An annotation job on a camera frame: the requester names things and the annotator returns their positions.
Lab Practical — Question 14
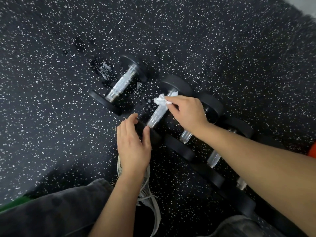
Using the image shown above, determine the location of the person's right hand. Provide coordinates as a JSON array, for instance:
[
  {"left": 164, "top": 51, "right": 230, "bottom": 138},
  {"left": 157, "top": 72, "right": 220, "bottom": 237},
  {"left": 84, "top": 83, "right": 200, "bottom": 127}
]
[{"left": 165, "top": 95, "right": 211, "bottom": 139}]

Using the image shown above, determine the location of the person's left hand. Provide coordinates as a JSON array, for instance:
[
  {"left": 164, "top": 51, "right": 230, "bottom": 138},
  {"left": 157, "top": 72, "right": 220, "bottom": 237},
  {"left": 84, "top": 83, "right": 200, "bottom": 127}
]
[{"left": 117, "top": 113, "right": 152, "bottom": 176}]

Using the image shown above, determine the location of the black dumbbell with chrome handle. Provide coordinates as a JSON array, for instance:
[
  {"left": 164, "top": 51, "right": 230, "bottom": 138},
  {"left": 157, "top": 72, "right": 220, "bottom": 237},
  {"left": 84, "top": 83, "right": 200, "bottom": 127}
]
[
  {"left": 218, "top": 135, "right": 285, "bottom": 218},
  {"left": 191, "top": 116, "right": 255, "bottom": 189},
  {"left": 134, "top": 75, "right": 194, "bottom": 146},
  {"left": 163, "top": 93, "right": 224, "bottom": 162},
  {"left": 89, "top": 55, "right": 149, "bottom": 115}
]

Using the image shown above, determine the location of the white tissue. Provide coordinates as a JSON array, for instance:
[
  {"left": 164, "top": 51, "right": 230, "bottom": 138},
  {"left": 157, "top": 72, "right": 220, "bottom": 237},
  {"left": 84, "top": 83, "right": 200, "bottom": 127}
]
[{"left": 153, "top": 91, "right": 179, "bottom": 106}]

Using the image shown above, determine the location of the person's right forearm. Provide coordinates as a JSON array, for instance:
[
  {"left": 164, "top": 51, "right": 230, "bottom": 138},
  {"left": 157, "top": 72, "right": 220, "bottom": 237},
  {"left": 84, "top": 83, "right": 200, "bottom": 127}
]
[{"left": 197, "top": 121, "right": 316, "bottom": 237}]

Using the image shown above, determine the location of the person's left forearm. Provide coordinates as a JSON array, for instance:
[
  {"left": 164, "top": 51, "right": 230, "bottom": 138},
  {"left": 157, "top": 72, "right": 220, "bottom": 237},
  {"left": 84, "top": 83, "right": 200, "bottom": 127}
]
[{"left": 88, "top": 170, "right": 149, "bottom": 237}]

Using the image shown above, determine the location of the grey sneaker with white laces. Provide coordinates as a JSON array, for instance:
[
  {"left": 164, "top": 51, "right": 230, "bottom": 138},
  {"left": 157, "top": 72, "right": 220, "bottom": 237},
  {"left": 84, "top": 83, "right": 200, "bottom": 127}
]
[{"left": 117, "top": 155, "right": 161, "bottom": 237}]

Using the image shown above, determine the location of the dark grey trouser leg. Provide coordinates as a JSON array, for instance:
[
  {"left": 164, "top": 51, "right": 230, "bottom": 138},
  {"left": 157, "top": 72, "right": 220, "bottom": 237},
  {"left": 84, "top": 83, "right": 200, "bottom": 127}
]
[
  {"left": 196, "top": 215, "right": 309, "bottom": 237},
  {"left": 0, "top": 179, "right": 114, "bottom": 237}
]

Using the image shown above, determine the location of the orange object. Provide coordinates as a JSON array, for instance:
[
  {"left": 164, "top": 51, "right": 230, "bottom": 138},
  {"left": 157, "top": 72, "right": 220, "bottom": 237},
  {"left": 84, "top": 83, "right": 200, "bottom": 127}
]
[{"left": 307, "top": 142, "right": 316, "bottom": 161}]

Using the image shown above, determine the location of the green mat edge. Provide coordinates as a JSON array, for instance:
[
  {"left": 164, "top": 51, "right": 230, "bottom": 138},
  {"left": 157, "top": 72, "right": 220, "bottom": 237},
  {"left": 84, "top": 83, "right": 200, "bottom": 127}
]
[{"left": 0, "top": 193, "right": 33, "bottom": 213}]

